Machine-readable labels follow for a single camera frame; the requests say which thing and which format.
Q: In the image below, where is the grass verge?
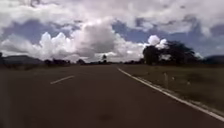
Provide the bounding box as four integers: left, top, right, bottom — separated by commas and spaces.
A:
118, 63, 224, 114

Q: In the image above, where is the distant row of trees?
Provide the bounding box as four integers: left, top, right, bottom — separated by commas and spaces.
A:
43, 58, 144, 66

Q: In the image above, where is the lone distant tree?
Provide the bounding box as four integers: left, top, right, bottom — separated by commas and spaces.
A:
101, 54, 108, 64

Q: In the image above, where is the distant hill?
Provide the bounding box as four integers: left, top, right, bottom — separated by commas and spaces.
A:
0, 54, 45, 66

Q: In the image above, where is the clump of dark trees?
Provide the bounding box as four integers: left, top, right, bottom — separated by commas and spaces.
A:
142, 40, 200, 66

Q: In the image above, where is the dark grey asphalt road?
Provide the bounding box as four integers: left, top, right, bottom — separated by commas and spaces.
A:
0, 64, 224, 128

